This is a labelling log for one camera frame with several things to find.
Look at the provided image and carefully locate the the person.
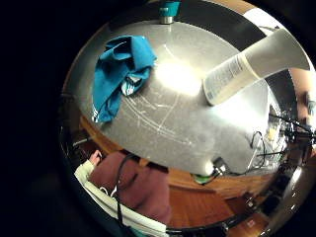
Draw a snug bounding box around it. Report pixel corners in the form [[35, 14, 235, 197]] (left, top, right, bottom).
[[73, 150, 173, 237]]

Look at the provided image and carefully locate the blue cloth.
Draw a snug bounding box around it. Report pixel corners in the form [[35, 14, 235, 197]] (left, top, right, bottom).
[[91, 35, 158, 124]]

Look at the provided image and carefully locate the green object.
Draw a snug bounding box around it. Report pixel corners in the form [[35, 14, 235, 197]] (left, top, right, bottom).
[[192, 173, 214, 186]]

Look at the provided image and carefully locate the white round object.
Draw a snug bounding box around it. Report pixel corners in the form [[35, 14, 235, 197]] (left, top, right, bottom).
[[198, 159, 217, 178]]

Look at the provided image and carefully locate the small black device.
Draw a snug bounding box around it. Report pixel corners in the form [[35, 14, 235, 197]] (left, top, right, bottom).
[[212, 157, 228, 174]]

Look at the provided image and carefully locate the teal and silver cup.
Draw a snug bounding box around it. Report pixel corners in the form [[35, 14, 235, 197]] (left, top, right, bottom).
[[158, 0, 182, 26]]

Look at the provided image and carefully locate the white plastic bottle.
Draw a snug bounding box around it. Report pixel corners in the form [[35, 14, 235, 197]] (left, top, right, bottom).
[[201, 28, 311, 107]]

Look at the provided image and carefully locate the black stand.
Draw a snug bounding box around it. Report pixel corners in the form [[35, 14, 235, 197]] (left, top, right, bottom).
[[268, 113, 316, 146]]

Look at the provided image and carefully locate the black cable on person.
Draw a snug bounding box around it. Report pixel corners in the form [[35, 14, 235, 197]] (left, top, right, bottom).
[[113, 153, 140, 229]]

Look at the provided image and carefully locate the black cable on table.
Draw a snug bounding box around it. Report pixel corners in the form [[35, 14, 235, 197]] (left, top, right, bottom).
[[249, 130, 269, 167]]

